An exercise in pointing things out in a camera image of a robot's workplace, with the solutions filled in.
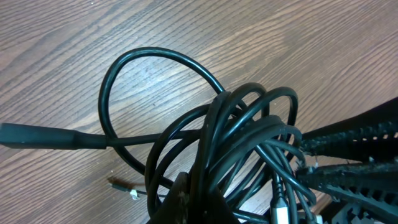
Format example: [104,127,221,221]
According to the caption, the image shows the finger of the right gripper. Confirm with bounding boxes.
[295,162,397,223]
[300,98,397,162]

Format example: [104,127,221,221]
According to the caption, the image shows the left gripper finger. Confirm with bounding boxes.
[149,172,239,224]

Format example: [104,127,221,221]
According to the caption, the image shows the black usb cables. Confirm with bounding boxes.
[0,46,318,224]

